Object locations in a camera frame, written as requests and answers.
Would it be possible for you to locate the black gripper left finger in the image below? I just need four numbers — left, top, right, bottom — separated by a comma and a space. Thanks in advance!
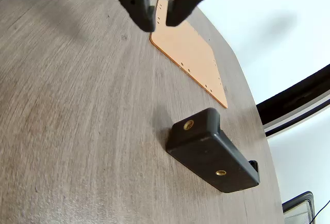
104, 0, 156, 33

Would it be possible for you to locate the black block with brass inserts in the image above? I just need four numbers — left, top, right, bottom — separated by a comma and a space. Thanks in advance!
165, 107, 260, 194

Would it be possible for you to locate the orange board with small holes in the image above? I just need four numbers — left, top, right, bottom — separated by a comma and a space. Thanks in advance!
149, 0, 229, 109

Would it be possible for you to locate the black baseboard strip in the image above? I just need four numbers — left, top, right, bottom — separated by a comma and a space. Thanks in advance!
256, 63, 330, 139

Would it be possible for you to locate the grey box with dark rim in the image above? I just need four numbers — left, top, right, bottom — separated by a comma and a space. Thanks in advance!
282, 190, 316, 224

